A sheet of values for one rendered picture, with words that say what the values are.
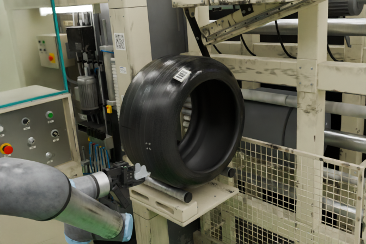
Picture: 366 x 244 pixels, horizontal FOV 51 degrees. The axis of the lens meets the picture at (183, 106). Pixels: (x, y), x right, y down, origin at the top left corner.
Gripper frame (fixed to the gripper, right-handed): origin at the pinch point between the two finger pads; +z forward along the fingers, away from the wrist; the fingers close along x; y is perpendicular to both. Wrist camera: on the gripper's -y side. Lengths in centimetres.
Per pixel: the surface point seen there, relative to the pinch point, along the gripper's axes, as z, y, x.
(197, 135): 43.9, 5.6, 14.3
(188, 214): 12.6, -17.3, -10.6
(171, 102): 2.5, 30.6, -10.7
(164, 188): 10.8, -9.3, 1.8
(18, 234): -30, -39, 59
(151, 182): 10.8, -9.3, 10.7
